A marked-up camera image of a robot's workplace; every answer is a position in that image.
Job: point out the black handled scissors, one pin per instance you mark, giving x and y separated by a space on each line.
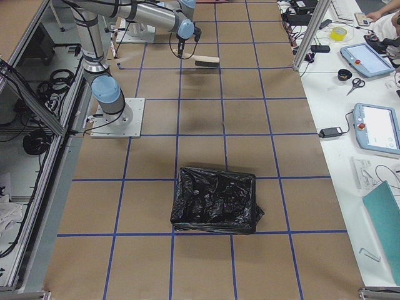
356 83

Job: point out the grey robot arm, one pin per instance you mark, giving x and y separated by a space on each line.
175 17
136 29

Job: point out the yellow tape roll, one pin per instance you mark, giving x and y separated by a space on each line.
338 33

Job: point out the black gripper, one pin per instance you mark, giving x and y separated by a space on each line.
181 43

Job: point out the teach pendant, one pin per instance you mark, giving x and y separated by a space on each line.
376 128
365 60

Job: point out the aluminium frame post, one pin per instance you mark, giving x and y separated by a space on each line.
316 20

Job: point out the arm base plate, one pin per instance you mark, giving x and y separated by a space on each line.
128 125
123 38

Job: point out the near teach pendant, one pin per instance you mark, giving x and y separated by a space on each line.
376 128

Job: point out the black power adapter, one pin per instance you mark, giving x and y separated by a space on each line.
330 132

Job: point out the metal allen key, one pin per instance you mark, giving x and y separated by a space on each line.
369 254

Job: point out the black bag lined bin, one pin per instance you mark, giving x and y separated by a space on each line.
215 201

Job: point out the beige hand brush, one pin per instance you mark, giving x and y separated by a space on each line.
201 61

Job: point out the far teach pendant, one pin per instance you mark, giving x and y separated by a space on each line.
365 60

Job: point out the teal folder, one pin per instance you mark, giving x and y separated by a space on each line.
383 211

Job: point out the small black bowl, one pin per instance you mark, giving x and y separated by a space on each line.
344 75

